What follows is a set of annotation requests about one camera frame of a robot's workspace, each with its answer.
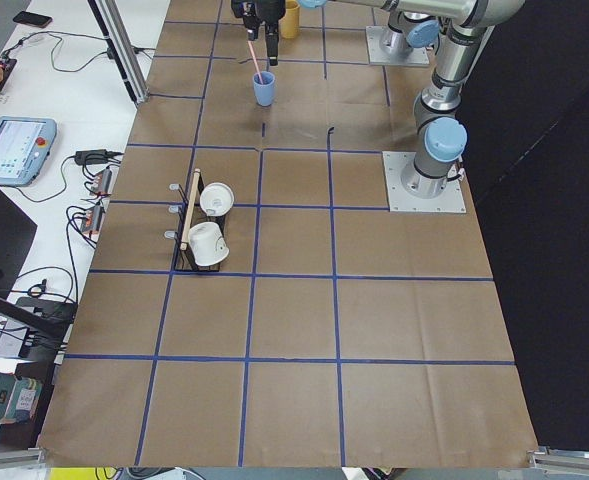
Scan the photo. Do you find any white smiley mug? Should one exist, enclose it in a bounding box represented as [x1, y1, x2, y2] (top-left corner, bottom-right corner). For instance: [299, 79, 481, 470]
[188, 222, 230, 267]

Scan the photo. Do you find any light blue plastic cup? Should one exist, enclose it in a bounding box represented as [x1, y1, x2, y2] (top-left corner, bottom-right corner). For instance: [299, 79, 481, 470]
[253, 71, 276, 107]

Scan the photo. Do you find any bamboo chopstick holder cup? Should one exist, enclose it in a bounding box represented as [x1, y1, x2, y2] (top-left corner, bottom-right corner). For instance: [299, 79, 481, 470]
[280, 0, 300, 39]

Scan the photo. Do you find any black power adapter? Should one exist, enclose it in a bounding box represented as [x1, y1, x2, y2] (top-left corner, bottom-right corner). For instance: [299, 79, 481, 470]
[74, 149, 109, 166]

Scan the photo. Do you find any pink chopstick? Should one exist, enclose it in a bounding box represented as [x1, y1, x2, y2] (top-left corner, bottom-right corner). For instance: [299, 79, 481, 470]
[247, 40, 264, 85]

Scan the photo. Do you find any teach pendant tablet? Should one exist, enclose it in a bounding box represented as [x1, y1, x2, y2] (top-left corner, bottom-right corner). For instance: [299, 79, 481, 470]
[0, 116, 57, 187]

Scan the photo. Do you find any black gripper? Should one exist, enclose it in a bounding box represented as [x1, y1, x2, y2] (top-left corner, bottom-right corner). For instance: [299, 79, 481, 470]
[231, 0, 284, 66]

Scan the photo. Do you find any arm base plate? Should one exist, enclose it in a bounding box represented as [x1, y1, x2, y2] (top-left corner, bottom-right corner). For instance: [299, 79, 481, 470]
[366, 26, 430, 68]
[382, 151, 467, 214]

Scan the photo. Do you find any orange usb hub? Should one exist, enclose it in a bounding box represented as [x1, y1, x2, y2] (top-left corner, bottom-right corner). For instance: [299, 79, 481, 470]
[90, 167, 113, 197]
[81, 204, 104, 236]

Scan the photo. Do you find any aluminium frame post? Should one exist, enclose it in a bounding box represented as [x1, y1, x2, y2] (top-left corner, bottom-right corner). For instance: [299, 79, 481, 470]
[87, 0, 149, 105]

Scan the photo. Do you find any black smartphone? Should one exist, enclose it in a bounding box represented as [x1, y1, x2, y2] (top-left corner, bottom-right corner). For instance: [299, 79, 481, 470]
[13, 11, 53, 28]

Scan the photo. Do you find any black wire cup rack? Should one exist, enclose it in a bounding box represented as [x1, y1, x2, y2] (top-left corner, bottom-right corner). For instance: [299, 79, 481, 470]
[165, 168, 235, 273]

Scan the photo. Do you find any green box device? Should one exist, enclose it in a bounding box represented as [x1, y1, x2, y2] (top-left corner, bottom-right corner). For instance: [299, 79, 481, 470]
[0, 372, 43, 423]

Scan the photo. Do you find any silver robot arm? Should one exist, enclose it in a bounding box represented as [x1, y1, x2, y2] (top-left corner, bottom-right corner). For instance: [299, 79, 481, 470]
[362, 1, 524, 199]
[230, 0, 441, 67]

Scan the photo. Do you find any brown paper table cover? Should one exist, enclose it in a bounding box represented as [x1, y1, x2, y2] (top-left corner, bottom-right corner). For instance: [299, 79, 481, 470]
[39, 1, 536, 468]

